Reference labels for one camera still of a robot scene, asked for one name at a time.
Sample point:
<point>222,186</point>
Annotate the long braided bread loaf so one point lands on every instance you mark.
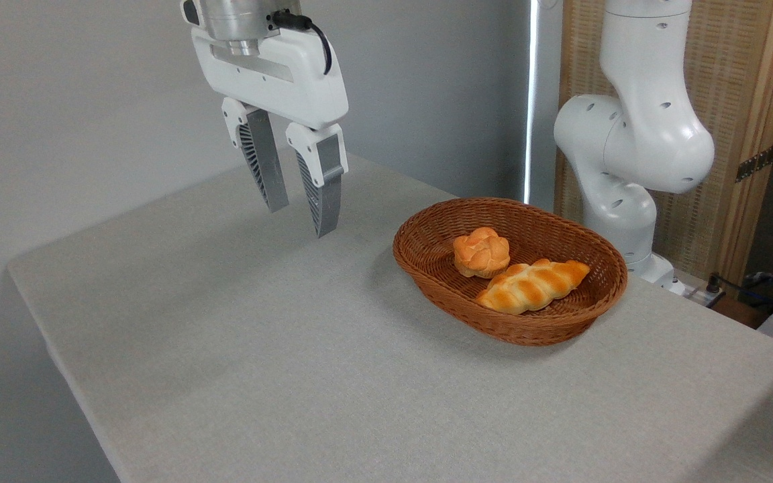
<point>534,285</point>

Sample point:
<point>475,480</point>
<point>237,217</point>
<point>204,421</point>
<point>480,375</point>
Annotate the brown wooden box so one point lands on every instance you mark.
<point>739,312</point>

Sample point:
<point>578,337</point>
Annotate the dark metal screen hinge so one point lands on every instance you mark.
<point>755,163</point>

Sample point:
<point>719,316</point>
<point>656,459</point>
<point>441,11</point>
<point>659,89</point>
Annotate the white power strip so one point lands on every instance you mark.
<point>702,295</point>

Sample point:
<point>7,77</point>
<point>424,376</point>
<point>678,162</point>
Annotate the grey tablecloth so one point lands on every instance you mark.
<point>359,402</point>

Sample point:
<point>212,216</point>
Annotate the round knotted bread roll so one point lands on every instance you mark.
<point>482,251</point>

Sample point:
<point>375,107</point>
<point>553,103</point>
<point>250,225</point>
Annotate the brown oval wicker basket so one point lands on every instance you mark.
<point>561,322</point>

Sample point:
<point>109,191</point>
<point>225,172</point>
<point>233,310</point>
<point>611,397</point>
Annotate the wooden woven folding screen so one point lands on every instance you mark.
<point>742,80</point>

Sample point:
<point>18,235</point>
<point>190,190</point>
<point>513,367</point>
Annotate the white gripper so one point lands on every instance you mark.
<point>286,84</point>

